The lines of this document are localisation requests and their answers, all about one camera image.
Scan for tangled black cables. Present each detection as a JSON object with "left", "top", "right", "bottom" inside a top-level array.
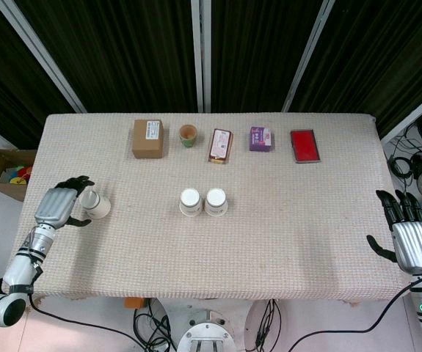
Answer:
[{"left": 388, "top": 122, "right": 422, "bottom": 191}]

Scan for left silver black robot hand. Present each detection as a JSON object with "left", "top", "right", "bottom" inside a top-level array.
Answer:
[{"left": 34, "top": 175, "right": 96, "bottom": 229}]

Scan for white paper cup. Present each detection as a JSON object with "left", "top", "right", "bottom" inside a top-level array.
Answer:
[
  {"left": 179, "top": 188, "right": 202, "bottom": 218},
  {"left": 79, "top": 189, "right": 112, "bottom": 220},
  {"left": 204, "top": 187, "right": 230, "bottom": 218}
]

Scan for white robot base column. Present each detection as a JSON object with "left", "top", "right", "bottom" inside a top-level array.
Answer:
[{"left": 176, "top": 321, "right": 239, "bottom": 352}]

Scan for open cardboard box with toys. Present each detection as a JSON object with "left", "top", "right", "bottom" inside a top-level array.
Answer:
[{"left": 0, "top": 148, "right": 38, "bottom": 202}]

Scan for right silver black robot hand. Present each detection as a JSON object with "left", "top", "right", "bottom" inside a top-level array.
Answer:
[{"left": 365, "top": 189, "right": 422, "bottom": 275}]

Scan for purple white small box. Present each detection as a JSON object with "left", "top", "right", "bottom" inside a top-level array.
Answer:
[{"left": 248, "top": 126, "right": 274, "bottom": 153}]

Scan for beige woven tablecloth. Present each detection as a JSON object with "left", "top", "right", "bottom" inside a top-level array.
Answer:
[{"left": 10, "top": 112, "right": 413, "bottom": 304}]

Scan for black cable on floor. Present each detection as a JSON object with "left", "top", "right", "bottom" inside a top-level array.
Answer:
[
  {"left": 289, "top": 281, "right": 417, "bottom": 352},
  {"left": 29, "top": 293, "right": 149, "bottom": 352}
]

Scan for red brown snack packet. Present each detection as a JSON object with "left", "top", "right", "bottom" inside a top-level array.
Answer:
[{"left": 207, "top": 128, "right": 233, "bottom": 164}]

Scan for red ink pad tray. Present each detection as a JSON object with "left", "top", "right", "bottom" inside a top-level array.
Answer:
[{"left": 289, "top": 128, "right": 323, "bottom": 164}]

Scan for brown cardboard box with label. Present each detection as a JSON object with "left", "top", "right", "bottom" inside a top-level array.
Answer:
[{"left": 131, "top": 118, "right": 166, "bottom": 160}]

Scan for green brown ceramic cup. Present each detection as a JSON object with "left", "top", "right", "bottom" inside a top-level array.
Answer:
[{"left": 178, "top": 123, "right": 200, "bottom": 149}]

